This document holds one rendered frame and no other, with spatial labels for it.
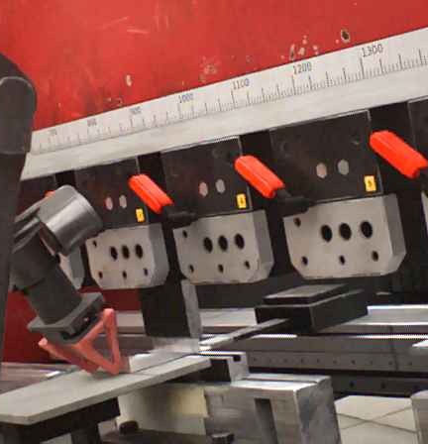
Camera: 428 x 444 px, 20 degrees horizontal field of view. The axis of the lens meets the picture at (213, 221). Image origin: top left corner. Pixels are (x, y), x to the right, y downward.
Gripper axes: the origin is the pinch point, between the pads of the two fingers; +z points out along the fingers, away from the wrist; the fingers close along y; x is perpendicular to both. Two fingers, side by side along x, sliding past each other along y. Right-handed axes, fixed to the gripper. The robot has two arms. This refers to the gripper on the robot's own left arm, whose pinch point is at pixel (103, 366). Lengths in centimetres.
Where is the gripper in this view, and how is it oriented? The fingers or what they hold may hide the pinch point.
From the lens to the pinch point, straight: 150.6
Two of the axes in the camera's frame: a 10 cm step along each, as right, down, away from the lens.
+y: -6.0, 0.7, 7.9
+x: -6.1, 6.0, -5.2
